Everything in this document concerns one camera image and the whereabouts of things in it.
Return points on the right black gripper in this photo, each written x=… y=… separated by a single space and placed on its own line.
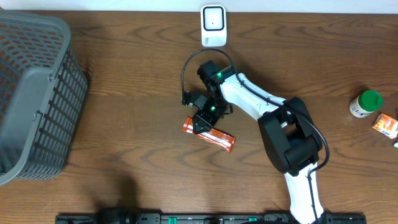
x=205 y=121

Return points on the red chocolate bar wrapper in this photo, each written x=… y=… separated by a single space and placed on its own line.
x=217 y=137

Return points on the green lid jar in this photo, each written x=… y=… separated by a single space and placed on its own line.
x=366 y=103

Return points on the orange tissue pack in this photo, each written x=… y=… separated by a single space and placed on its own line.
x=386 y=125

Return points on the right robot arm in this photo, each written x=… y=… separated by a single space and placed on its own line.
x=290 y=140

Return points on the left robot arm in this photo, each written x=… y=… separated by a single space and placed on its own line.
x=113 y=216

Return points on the white barcode scanner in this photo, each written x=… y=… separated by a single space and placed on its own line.
x=213 y=25

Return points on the grey plastic mesh basket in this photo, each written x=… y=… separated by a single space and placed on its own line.
x=43 y=93

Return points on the black mounting rail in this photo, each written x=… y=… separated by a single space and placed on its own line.
x=155 y=218

